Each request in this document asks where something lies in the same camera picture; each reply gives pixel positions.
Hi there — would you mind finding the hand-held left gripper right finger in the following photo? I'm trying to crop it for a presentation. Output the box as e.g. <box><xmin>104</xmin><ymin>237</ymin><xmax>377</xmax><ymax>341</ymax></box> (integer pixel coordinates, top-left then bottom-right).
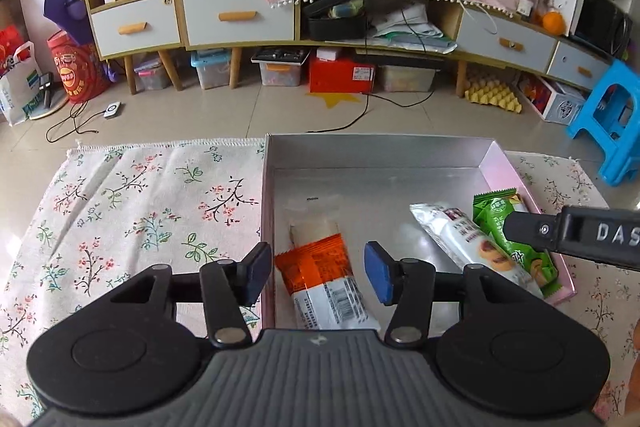
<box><xmin>364</xmin><ymin>241</ymin><xmax>521</xmax><ymax>349</ymax></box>

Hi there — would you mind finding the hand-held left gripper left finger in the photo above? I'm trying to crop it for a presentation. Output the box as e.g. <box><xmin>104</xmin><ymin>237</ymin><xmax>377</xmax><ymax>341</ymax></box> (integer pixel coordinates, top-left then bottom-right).
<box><xmin>109</xmin><ymin>241</ymin><xmax>273</xmax><ymax>349</ymax></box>

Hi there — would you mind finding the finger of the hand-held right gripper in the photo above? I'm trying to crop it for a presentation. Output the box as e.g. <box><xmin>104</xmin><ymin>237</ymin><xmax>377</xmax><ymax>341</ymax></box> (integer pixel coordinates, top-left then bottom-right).
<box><xmin>502</xmin><ymin>211</ymin><xmax>562</xmax><ymax>254</ymax></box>

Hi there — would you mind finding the green snack packet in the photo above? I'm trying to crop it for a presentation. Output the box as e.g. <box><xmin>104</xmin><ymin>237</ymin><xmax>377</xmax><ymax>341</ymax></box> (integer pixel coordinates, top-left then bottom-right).
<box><xmin>472</xmin><ymin>189</ymin><xmax>561</xmax><ymax>299</ymax></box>

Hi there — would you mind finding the orange snack packet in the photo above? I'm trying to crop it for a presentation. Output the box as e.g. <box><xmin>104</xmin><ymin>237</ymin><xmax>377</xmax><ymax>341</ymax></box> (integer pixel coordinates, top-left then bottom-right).
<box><xmin>274</xmin><ymin>218</ymin><xmax>382</xmax><ymax>332</ymax></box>

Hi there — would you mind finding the white biscuit snack packet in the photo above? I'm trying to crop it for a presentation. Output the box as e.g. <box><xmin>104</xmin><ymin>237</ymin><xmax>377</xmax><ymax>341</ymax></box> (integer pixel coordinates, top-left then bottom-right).
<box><xmin>409</xmin><ymin>202</ymin><xmax>545</xmax><ymax>301</ymax></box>

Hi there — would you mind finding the pink cardboard box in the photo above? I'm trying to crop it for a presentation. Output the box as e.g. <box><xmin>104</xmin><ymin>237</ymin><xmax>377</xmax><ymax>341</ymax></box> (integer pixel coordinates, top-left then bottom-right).
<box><xmin>259</xmin><ymin>133</ymin><xmax>577</xmax><ymax>339</ymax></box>

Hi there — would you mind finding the blue plastic stool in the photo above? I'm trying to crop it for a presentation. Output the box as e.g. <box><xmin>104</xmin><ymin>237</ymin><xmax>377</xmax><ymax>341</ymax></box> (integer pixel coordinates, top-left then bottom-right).
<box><xmin>565</xmin><ymin>58</ymin><xmax>640</xmax><ymax>186</ymax></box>

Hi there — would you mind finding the white printed carton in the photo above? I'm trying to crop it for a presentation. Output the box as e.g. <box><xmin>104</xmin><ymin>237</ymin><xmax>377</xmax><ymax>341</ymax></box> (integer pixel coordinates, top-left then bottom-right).
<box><xmin>516</xmin><ymin>73</ymin><xmax>587</xmax><ymax>124</ymax></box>

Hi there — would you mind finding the yellow egg tray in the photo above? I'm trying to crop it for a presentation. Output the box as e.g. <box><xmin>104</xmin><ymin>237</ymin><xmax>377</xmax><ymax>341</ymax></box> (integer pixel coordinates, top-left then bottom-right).
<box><xmin>464</xmin><ymin>78</ymin><xmax>524</xmax><ymax>114</ymax></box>

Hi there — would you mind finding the floral tablecloth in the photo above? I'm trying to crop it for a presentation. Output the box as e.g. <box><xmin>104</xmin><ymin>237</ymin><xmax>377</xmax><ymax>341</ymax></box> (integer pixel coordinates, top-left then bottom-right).
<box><xmin>0</xmin><ymin>137</ymin><xmax>632</xmax><ymax>427</ymax></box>

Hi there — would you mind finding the wide clear storage box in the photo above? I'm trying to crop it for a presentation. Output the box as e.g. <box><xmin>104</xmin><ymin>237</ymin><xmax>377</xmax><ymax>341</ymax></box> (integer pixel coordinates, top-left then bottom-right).
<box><xmin>376</xmin><ymin>64</ymin><xmax>437</xmax><ymax>94</ymax></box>

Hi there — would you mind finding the red cardboard box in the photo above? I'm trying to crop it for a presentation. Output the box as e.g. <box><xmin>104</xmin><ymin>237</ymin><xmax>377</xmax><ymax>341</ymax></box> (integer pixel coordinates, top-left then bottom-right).
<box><xmin>307</xmin><ymin>54</ymin><xmax>378</xmax><ymax>95</ymax></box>

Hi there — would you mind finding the clear storage box blue lid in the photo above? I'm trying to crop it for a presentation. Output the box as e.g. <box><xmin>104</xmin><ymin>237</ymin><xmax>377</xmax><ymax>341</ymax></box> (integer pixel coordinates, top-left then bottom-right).
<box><xmin>190</xmin><ymin>49</ymin><xmax>234</xmax><ymax>90</ymax></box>

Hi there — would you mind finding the orange fruit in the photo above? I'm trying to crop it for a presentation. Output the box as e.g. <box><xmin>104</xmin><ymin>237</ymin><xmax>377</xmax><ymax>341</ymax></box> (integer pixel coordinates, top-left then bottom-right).
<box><xmin>542</xmin><ymin>9</ymin><xmax>567</xmax><ymax>36</ymax></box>

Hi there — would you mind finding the black and white microwave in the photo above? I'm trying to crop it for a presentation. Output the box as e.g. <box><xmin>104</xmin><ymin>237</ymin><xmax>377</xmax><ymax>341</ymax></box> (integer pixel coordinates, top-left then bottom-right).
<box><xmin>546</xmin><ymin>0</ymin><xmax>635</xmax><ymax>56</ymax></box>

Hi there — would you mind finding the small clear storage box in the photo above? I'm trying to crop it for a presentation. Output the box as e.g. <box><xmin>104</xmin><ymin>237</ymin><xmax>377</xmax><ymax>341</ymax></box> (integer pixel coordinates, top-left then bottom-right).
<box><xmin>133</xmin><ymin>54</ymin><xmax>174</xmax><ymax>92</ymax></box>

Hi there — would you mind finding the black case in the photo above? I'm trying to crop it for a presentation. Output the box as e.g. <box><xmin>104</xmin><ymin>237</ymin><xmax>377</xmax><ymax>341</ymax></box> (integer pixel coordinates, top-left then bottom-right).
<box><xmin>299</xmin><ymin>0</ymin><xmax>370</xmax><ymax>42</ymax></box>

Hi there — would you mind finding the red printed bag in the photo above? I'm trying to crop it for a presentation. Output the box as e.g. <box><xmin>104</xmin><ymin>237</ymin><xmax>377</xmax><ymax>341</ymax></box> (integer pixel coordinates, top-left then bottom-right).
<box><xmin>46</xmin><ymin>30</ymin><xmax>112</xmax><ymax>104</ymax></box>

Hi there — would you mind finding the white shopping bag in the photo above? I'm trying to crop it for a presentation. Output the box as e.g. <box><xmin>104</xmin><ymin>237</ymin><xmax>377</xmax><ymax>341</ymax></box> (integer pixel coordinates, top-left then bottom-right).
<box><xmin>0</xmin><ymin>41</ymin><xmax>44</xmax><ymax>128</ymax></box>

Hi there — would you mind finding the purple hat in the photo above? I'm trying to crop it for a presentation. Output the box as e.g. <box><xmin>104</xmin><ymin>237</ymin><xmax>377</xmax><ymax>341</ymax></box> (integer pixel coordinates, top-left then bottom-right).
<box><xmin>43</xmin><ymin>0</ymin><xmax>97</xmax><ymax>46</ymax></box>

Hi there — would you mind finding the red gift bag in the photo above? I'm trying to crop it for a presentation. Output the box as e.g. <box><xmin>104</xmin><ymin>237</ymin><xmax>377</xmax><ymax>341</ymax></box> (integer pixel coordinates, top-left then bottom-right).
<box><xmin>0</xmin><ymin>26</ymin><xmax>24</xmax><ymax>76</ymax></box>

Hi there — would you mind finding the clear storage box orange handle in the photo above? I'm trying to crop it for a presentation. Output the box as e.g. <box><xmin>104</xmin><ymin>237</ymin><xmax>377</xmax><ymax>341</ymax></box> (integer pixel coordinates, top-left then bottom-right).
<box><xmin>250</xmin><ymin>47</ymin><xmax>312</xmax><ymax>88</ymax></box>

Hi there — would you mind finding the black floor cable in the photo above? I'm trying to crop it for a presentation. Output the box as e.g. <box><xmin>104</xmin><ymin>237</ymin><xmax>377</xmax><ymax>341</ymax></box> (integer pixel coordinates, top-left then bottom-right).
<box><xmin>46</xmin><ymin>99</ymin><xmax>112</xmax><ymax>144</ymax></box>

